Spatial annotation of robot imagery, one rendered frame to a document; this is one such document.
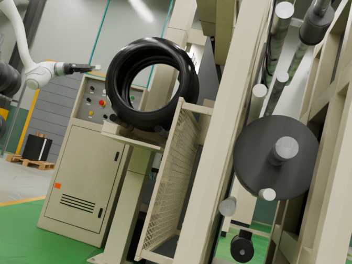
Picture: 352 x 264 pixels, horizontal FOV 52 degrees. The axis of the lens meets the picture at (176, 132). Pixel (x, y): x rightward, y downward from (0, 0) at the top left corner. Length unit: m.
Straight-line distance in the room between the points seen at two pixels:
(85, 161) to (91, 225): 0.49
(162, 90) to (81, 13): 10.20
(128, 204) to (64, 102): 9.46
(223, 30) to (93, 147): 1.39
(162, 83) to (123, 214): 0.92
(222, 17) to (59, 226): 1.95
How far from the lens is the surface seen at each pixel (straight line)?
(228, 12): 2.06
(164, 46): 2.18
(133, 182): 2.45
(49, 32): 12.62
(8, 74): 6.20
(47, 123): 11.81
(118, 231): 2.49
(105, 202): 2.86
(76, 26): 12.44
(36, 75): 2.33
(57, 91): 11.90
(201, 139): 2.31
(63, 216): 3.00
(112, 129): 2.13
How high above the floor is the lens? 0.68
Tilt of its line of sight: 7 degrees up
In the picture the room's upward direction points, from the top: 15 degrees clockwise
